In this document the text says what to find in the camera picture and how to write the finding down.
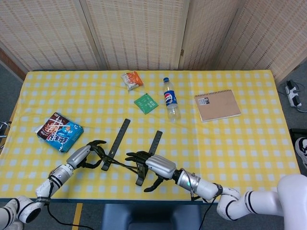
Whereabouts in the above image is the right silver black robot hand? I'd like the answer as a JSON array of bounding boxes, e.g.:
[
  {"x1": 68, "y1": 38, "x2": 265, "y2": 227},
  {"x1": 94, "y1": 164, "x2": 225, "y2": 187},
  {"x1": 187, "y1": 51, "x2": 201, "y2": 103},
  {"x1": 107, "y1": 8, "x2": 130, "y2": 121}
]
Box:
[{"x1": 125, "y1": 150, "x2": 178, "y2": 193}]

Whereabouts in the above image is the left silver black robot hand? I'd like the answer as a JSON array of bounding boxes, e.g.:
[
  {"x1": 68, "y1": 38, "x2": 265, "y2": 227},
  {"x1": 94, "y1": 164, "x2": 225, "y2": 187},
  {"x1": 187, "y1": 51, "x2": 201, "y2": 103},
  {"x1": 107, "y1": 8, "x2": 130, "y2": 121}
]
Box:
[{"x1": 66, "y1": 140, "x2": 107, "y2": 170}]

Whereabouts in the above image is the black folding laptop stand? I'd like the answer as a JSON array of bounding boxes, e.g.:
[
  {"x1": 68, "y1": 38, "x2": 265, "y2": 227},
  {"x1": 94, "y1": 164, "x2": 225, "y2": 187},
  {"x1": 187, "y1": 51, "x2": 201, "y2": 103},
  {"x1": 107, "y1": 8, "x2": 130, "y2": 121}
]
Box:
[{"x1": 100, "y1": 118, "x2": 164, "y2": 186}]

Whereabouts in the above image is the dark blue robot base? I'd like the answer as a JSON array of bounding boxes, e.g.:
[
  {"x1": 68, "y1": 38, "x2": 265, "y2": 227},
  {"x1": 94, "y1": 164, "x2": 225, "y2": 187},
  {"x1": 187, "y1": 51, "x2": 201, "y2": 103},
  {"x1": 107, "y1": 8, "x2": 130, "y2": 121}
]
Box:
[{"x1": 100, "y1": 203, "x2": 203, "y2": 230}]

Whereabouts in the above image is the woven bamboo folding screen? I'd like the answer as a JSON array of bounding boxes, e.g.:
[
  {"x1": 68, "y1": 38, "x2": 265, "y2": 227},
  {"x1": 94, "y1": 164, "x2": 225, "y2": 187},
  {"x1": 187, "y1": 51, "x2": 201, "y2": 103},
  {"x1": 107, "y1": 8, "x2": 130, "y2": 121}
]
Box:
[{"x1": 0, "y1": 0, "x2": 307, "y2": 82}]

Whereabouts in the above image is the blue brown noodle package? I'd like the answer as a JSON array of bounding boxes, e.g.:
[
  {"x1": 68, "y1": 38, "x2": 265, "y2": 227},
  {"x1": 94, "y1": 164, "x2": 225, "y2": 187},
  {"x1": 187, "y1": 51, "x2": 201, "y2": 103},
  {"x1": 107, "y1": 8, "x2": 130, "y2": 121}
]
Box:
[{"x1": 35, "y1": 112, "x2": 84, "y2": 153}]

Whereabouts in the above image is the yellow white checked tablecloth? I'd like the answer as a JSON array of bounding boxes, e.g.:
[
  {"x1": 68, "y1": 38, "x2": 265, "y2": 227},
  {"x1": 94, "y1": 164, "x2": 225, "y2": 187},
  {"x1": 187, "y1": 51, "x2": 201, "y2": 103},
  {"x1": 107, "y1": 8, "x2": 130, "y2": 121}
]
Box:
[{"x1": 0, "y1": 70, "x2": 307, "y2": 204}]

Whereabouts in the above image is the green square sachet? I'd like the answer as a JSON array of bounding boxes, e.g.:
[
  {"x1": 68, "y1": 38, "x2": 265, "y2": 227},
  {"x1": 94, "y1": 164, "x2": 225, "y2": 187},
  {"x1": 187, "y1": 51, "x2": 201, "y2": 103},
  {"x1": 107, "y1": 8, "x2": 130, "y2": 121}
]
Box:
[{"x1": 133, "y1": 93, "x2": 159, "y2": 115}]

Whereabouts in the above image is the clear Pepsi plastic bottle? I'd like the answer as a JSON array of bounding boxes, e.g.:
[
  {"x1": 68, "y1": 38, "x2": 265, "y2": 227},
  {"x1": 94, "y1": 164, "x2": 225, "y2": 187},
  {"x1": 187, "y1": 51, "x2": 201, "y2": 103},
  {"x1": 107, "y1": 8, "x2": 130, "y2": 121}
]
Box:
[{"x1": 163, "y1": 77, "x2": 181, "y2": 123}]

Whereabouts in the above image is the brown spiral notebook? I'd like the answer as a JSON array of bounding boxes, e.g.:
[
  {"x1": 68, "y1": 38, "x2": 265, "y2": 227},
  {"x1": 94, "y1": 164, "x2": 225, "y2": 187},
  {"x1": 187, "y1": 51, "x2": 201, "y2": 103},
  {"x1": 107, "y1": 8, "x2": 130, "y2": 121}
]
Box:
[{"x1": 194, "y1": 89, "x2": 242, "y2": 123}]

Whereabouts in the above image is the orange white snack packet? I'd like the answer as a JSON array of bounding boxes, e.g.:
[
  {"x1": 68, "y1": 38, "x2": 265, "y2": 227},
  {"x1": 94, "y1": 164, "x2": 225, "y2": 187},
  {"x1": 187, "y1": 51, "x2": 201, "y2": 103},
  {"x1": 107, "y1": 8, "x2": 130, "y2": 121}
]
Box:
[{"x1": 121, "y1": 71, "x2": 144, "y2": 92}]

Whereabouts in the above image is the black floor mat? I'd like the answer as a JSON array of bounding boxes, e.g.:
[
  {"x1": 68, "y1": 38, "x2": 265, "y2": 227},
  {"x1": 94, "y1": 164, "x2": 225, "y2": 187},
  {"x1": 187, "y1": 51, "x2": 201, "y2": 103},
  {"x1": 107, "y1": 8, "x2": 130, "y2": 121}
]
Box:
[{"x1": 289, "y1": 128, "x2": 307, "y2": 177}]

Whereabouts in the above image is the black white sneaker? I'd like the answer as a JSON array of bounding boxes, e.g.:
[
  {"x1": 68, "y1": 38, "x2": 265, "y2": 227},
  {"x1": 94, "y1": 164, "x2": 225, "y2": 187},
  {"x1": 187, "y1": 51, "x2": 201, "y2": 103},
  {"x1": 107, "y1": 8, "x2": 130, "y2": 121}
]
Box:
[{"x1": 295, "y1": 137, "x2": 307, "y2": 168}]

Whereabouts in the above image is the white power strip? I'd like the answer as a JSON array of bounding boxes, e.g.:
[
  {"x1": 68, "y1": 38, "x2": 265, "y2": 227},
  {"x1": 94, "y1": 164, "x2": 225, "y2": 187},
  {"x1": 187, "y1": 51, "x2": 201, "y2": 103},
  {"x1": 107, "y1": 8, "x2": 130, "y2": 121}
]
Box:
[{"x1": 284, "y1": 80, "x2": 302, "y2": 108}]

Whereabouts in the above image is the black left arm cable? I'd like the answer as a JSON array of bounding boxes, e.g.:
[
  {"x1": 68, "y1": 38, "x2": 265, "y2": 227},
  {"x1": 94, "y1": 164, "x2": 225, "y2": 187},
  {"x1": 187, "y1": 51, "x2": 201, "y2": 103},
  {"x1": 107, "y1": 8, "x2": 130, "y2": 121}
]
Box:
[{"x1": 45, "y1": 176, "x2": 95, "y2": 230}]

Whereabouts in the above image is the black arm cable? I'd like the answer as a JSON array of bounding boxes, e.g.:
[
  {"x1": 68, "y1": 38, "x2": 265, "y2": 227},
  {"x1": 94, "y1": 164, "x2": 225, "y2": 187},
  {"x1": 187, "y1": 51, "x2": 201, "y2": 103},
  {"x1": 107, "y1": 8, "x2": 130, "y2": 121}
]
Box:
[
  {"x1": 190, "y1": 191, "x2": 219, "y2": 230},
  {"x1": 45, "y1": 176, "x2": 95, "y2": 230}
]

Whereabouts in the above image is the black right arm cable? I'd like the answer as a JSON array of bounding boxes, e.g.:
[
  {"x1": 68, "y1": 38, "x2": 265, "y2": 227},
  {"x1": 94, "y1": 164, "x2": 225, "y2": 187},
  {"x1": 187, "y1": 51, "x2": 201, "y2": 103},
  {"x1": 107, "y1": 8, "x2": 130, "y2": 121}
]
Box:
[{"x1": 190, "y1": 191, "x2": 219, "y2": 230}]

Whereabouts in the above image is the chrome metal stool frame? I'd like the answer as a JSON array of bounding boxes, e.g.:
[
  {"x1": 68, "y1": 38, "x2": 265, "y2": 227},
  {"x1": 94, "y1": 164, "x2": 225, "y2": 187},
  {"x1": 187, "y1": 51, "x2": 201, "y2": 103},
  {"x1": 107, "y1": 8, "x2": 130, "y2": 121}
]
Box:
[{"x1": 0, "y1": 121, "x2": 12, "y2": 138}]

